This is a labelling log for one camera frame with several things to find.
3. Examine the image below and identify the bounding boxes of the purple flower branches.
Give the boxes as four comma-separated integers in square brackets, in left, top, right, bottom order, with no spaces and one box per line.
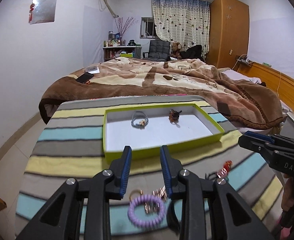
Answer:
[114,17,138,38]

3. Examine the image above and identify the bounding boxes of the white card box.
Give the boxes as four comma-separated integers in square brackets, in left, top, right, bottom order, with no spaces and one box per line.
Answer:
[85,66,100,74]

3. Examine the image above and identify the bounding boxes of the purple spiral hair tie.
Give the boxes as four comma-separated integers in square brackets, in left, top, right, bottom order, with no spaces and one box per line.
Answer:
[127,194,167,228]

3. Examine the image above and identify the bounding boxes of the striped fleece table cloth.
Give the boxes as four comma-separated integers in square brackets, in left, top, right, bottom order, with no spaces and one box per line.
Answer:
[15,96,282,239]

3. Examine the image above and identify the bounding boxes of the green shallow cardboard box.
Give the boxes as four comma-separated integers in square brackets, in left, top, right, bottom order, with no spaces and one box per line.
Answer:
[103,102,225,163]

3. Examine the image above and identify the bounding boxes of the black office chair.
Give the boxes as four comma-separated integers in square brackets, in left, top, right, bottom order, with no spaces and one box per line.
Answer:
[143,40,170,62]

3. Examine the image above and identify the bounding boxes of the brown teddy bear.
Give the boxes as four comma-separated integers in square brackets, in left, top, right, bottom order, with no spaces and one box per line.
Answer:
[171,42,182,60]

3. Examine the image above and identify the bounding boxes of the brown patterned bed blanket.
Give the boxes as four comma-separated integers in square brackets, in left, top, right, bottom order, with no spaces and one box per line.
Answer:
[38,57,284,130]

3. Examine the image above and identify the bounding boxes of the wooden wardrobe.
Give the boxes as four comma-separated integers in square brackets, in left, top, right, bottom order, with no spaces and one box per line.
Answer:
[206,0,250,68]

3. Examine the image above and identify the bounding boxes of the wooden headboard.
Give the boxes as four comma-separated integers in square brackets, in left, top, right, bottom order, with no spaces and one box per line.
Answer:
[236,62,294,112]

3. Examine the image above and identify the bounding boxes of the right hand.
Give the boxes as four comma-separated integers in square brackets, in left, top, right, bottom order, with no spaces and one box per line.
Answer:
[280,174,294,228]

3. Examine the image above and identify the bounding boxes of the black smartphone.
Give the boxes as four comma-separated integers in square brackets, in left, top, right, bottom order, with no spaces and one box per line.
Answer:
[76,72,94,83]

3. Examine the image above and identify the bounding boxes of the black bangle bracelet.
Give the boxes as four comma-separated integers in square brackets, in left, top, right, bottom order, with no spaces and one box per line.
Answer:
[165,197,181,233]

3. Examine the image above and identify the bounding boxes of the grey hair tie with charm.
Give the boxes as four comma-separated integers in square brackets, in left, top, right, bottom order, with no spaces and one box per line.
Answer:
[131,110,149,130]

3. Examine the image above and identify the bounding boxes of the heart patterned curtain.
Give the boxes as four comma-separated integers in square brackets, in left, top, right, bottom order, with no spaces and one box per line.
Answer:
[151,0,210,58]

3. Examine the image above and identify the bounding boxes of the dark red bead bracelet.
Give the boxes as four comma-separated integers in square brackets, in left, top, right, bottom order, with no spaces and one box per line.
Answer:
[168,108,183,124]

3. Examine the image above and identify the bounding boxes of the silver wall mirror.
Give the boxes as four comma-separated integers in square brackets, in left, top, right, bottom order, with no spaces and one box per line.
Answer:
[30,0,57,24]

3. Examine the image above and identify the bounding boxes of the white cluttered desk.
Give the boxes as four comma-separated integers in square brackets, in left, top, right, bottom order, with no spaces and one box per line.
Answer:
[103,31,142,61]

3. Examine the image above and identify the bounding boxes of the red crystal hair ornament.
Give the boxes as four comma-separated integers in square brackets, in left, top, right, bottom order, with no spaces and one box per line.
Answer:
[216,160,233,178]

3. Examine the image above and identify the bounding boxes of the red hanging ornament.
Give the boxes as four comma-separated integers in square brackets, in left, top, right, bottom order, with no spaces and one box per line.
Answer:
[29,3,35,23]

